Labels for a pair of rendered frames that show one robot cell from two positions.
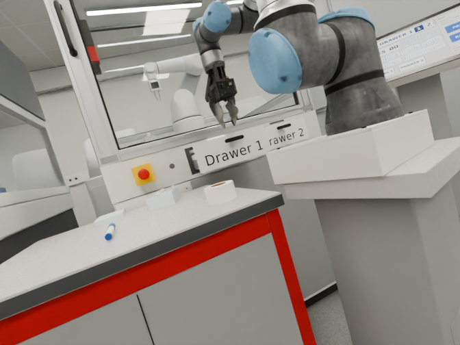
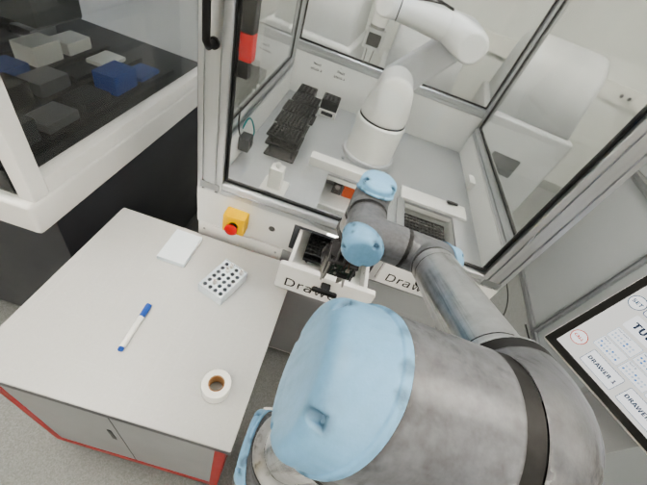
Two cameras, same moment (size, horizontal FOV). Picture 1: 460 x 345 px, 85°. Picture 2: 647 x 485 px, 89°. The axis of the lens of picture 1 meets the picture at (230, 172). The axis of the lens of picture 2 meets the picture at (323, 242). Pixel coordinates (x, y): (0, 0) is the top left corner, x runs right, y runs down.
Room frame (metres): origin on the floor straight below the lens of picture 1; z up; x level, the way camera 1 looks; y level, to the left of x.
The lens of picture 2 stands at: (0.35, -0.14, 1.65)
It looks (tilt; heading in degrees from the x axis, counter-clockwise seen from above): 45 degrees down; 15
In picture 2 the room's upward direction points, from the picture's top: 22 degrees clockwise
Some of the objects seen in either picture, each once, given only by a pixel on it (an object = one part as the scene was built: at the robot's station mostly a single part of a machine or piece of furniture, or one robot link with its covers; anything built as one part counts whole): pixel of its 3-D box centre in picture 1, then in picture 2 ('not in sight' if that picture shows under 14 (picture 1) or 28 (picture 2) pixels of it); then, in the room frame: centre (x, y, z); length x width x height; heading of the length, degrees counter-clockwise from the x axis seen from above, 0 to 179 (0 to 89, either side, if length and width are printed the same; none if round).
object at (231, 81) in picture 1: (220, 83); (346, 250); (0.90, -0.05, 1.10); 0.09 x 0.08 x 0.12; 19
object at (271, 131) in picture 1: (281, 134); (421, 283); (1.20, -0.28, 0.87); 0.29 x 0.02 x 0.11; 109
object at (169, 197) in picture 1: (163, 198); (223, 281); (0.83, 0.23, 0.78); 0.12 x 0.08 x 0.04; 2
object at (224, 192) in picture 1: (220, 192); (216, 386); (0.58, 0.03, 0.78); 0.07 x 0.07 x 0.04
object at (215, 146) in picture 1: (233, 148); (323, 288); (0.95, -0.04, 0.87); 0.29 x 0.02 x 0.11; 109
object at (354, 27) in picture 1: (342, 50); not in sight; (0.55, -0.30, 1.00); 0.13 x 0.12 x 0.14; 109
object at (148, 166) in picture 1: (143, 174); (235, 221); (0.97, 0.32, 0.88); 0.07 x 0.05 x 0.07; 109
